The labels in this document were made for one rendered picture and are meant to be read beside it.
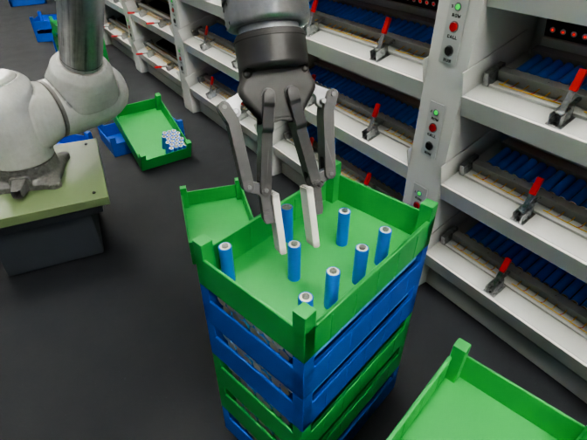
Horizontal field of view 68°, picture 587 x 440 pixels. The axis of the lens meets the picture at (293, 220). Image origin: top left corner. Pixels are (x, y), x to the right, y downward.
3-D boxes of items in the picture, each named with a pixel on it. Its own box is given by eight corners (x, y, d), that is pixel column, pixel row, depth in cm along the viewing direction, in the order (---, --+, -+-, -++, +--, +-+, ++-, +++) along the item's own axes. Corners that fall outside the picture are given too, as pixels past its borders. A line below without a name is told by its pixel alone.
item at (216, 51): (258, 93, 152) (246, 56, 143) (186, 51, 192) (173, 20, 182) (304, 66, 158) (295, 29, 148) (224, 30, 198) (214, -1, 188)
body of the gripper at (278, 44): (297, 35, 50) (307, 118, 52) (224, 41, 48) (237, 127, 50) (319, 19, 43) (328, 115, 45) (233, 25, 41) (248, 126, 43)
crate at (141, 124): (191, 156, 175) (191, 142, 168) (141, 171, 165) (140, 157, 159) (160, 106, 186) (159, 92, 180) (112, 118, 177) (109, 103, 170)
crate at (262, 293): (305, 365, 52) (306, 320, 47) (198, 282, 63) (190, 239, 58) (429, 244, 69) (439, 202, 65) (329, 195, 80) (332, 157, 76)
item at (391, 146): (409, 181, 107) (406, 134, 97) (273, 101, 146) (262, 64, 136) (466, 139, 112) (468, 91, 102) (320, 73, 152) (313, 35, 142)
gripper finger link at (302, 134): (275, 92, 49) (286, 87, 49) (305, 185, 52) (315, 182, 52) (284, 88, 45) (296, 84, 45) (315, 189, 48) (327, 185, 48)
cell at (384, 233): (382, 268, 64) (387, 234, 60) (371, 263, 65) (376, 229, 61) (389, 262, 65) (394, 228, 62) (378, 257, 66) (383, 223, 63)
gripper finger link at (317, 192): (305, 170, 50) (328, 166, 51) (310, 213, 51) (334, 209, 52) (308, 171, 49) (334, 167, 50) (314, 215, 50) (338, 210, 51)
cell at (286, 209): (278, 207, 66) (279, 240, 70) (286, 211, 65) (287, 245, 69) (286, 202, 67) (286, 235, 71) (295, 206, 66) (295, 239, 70)
